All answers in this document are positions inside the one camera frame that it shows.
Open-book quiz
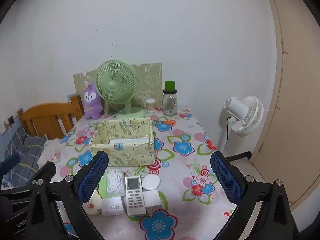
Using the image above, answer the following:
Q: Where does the white fan power cable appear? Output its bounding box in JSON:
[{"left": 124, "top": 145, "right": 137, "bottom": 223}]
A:
[{"left": 87, "top": 107, "right": 127, "bottom": 130}]

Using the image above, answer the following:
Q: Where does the glass jar with green lid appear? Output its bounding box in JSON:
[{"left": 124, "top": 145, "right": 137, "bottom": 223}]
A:
[{"left": 162, "top": 81, "right": 178, "bottom": 117}]

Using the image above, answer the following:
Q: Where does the small white cube charger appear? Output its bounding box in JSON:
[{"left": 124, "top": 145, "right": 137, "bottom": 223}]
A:
[{"left": 144, "top": 190, "right": 162, "bottom": 208}]

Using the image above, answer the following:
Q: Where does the beige door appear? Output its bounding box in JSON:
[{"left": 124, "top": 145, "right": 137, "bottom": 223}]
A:
[{"left": 250, "top": 0, "right": 320, "bottom": 210}]

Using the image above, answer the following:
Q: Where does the yellow cartoon print box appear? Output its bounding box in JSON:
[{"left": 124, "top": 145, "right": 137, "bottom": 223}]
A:
[{"left": 89, "top": 117, "right": 155, "bottom": 167}]

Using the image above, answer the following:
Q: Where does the purple plush toy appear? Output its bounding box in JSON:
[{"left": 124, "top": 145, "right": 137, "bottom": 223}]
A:
[{"left": 82, "top": 82, "right": 103, "bottom": 120}]

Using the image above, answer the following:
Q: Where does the green desk fan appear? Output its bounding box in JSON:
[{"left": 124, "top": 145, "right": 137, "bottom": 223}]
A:
[{"left": 96, "top": 60, "right": 147, "bottom": 119}]

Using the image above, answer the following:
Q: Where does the grey plaid blanket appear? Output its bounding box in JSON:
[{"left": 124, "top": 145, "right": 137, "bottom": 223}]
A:
[{"left": 0, "top": 126, "right": 47, "bottom": 188}]

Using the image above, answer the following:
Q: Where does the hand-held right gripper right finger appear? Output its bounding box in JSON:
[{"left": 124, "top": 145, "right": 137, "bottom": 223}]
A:
[{"left": 210, "top": 151, "right": 294, "bottom": 240}]

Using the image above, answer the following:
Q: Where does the white standing fan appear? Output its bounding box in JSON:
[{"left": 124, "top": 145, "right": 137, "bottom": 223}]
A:
[{"left": 219, "top": 95, "right": 264, "bottom": 162}]

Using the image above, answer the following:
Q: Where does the green glasses case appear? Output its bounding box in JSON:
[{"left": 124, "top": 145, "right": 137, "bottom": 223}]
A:
[{"left": 98, "top": 175, "right": 108, "bottom": 197}]

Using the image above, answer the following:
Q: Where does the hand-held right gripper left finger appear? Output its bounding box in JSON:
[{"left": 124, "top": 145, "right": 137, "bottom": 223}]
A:
[{"left": 25, "top": 151, "right": 109, "bottom": 240}]

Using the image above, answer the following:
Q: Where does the clear box of floss picks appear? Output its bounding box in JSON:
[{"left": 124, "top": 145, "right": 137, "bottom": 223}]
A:
[{"left": 105, "top": 169, "right": 126, "bottom": 197}]

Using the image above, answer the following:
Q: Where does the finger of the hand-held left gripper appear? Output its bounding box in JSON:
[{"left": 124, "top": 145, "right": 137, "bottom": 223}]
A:
[
  {"left": 25, "top": 161, "right": 57, "bottom": 186},
  {"left": 0, "top": 152, "right": 21, "bottom": 175}
]

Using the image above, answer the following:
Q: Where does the floral tablecloth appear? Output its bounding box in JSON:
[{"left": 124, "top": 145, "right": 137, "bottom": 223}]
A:
[{"left": 37, "top": 110, "right": 240, "bottom": 240}]

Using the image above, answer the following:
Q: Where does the beige round bunny case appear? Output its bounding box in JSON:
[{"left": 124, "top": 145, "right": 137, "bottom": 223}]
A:
[{"left": 82, "top": 191, "right": 102, "bottom": 216}]

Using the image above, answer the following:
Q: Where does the beige cartoon print board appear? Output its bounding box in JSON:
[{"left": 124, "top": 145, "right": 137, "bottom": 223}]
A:
[{"left": 73, "top": 63, "right": 162, "bottom": 110}]

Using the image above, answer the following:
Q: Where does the black fan cable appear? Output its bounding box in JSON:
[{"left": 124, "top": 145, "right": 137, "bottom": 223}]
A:
[{"left": 226, "top": 116, "right": 232, "bottom": 145}]

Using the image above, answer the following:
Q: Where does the large white charger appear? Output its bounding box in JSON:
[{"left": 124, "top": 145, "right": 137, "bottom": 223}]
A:
[{"left": 101, "top": 197, "right": 125, "bottom": 216}]

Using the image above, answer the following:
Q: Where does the white round case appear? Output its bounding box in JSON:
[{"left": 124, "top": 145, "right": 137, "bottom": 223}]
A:
[{"left": 142, "top": 174, "right": 161, "bottom": 191}]

